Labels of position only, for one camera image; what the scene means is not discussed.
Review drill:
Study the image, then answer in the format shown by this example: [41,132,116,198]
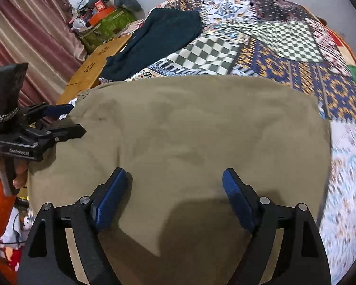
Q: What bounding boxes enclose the olive khaki pants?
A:
[28,75,331,284]

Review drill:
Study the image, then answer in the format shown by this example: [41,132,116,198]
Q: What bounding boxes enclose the person's left hand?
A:
[13,159,29,189]

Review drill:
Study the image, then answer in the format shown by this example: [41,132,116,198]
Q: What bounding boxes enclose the patchwork patterned bed quilt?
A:
[99,0,356,283]

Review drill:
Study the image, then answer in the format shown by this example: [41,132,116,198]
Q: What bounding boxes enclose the dark navy folded garment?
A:
[99,8,202,82]

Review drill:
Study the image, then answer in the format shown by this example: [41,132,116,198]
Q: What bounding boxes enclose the green storage bag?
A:
[79,8,136,54]

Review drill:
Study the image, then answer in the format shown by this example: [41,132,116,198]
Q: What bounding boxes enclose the orange box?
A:
[89,0,116,26]

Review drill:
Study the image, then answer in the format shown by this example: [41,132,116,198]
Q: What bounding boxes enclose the striped pink curtain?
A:
[0,0,87,106]

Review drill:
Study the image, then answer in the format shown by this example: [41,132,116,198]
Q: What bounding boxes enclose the wooden lap desk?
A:
[57,34,132,105]

